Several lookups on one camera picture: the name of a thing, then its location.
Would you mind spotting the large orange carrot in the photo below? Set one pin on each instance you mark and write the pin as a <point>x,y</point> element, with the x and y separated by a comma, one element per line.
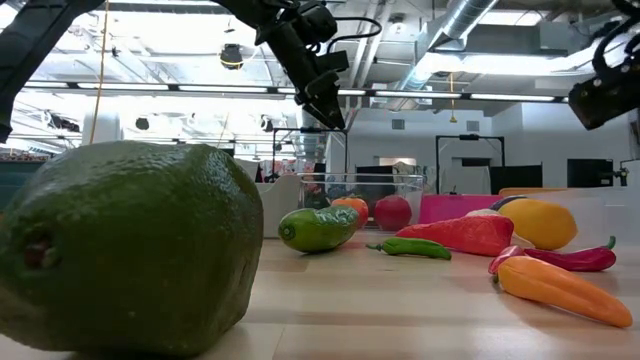
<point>460,235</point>

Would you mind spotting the orange plastic basket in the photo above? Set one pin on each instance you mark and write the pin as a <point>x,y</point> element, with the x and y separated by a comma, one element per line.
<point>530,191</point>

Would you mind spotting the small frosted plastic bin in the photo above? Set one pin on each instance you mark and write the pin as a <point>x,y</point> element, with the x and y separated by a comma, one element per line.
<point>610,215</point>

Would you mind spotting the wide clear plastic bin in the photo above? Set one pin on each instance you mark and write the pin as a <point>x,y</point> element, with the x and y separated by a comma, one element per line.
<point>310,190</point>

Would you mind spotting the ceiling dome camera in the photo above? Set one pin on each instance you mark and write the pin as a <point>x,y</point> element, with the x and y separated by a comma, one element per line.
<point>231,56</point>

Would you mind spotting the black frame stand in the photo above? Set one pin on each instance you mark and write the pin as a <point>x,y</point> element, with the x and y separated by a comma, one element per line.
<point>310,130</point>
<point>470,136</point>

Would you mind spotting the smooth silver ceiling duct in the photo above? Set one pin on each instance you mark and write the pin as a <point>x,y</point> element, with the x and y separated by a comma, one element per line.
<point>465,15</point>

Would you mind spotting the orange tomato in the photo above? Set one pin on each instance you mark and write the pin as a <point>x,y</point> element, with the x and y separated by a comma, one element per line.
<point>352,206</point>

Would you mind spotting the orange mini pepper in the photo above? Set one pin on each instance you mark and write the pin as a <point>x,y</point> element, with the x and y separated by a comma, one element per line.
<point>560,287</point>

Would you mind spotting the grey plastic basket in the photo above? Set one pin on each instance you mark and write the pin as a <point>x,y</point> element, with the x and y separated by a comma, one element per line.
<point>280,210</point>

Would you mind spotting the yellow lemon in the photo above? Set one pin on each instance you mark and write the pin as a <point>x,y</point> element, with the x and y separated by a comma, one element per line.
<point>540,225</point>

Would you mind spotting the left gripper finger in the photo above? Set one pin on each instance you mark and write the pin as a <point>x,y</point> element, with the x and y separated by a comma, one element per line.
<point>327,95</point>
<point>310,102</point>

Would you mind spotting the green avocado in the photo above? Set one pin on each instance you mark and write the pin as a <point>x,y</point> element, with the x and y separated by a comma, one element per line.
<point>130,240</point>

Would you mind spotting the ceiling light strip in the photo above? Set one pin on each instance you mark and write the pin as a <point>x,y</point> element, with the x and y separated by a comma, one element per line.
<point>220,88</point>

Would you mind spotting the red plastic bin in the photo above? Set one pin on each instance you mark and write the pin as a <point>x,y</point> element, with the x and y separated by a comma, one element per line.
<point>445,207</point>

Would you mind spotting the dark red chili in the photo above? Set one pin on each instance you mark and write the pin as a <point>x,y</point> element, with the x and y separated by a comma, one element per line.
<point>575,260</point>

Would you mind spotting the black monitor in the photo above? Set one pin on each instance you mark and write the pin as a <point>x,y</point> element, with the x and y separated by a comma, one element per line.
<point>590,172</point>
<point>515,177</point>

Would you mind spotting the green cucumber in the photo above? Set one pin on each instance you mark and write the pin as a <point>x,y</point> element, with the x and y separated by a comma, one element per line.
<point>315,230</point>

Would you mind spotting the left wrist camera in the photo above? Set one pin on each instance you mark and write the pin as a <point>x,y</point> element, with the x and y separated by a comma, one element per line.
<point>338,61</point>

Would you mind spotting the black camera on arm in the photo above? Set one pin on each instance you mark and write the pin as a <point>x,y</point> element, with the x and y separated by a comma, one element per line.
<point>622,173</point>

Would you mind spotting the thin green chili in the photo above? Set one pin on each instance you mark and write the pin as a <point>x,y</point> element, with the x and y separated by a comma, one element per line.
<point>415,247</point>

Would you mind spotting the red tomato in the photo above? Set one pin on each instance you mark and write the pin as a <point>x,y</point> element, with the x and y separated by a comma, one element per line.
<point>393,214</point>

